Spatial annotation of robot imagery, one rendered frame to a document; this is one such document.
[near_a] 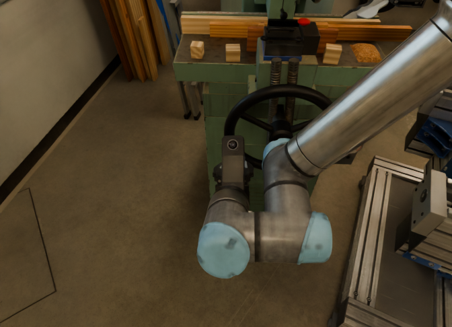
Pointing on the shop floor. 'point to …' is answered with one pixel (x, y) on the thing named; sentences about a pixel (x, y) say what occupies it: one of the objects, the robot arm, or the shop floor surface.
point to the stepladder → (169, 1)
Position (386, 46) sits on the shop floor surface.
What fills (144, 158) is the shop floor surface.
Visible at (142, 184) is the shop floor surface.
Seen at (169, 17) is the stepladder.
